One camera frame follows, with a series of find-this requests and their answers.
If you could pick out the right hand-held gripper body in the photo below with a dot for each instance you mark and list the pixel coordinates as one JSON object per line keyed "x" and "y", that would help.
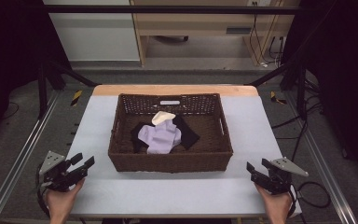
{"x": 281, "y": 180}

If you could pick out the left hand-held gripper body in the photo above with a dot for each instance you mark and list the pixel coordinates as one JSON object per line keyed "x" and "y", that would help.
{"x": 56, "y": 177}

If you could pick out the person's left hand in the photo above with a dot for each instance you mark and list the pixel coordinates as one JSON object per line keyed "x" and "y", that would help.
{"x": 59, "y": 203}

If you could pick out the person's right hand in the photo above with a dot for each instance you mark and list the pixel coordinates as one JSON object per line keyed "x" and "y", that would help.
{"x": 276, "y": 207}

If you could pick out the yellow black warning tape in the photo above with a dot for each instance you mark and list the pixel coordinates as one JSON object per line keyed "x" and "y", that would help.
{"x": 76, "y": 97}
{"x": 276, "y": 97}

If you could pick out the lavender cloth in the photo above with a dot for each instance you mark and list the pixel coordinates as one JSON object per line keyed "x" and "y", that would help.
{"x": 160, "y": 138}

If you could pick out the black cloth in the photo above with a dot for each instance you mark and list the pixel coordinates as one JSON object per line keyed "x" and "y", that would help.
{"x": 186, "y": 133}

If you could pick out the brown wicker basket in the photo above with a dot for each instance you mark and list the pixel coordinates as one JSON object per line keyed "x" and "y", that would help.
{"x": 167, "y": 161}

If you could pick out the cream cloth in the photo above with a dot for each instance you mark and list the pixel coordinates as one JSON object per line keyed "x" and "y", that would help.
{"x": 162, "y": 117}

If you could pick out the black curtain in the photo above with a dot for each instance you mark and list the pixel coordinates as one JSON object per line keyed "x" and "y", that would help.
{"x": 9, "y": 56}
{"x": 345, "y": 77}

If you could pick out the white cabinet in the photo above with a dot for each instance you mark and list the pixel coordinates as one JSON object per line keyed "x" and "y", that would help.
{"x": 96, "y": 37}

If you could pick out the wooden desk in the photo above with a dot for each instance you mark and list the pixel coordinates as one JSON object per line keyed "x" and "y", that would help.
{"x": 199, "y": 23}

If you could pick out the aluminium rail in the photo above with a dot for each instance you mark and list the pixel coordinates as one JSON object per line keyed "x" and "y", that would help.
{"x": 18, "y": 155}
{"x": 323, "y": 161}

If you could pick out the black diagonal frame strut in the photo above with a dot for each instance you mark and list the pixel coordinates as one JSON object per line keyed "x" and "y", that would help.
{"x": 74, "y": 76}
{"x": 273, "y": 74}

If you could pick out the black horizontal frame bar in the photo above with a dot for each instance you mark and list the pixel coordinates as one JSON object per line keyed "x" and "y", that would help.
{"x": 167, "y": 9}

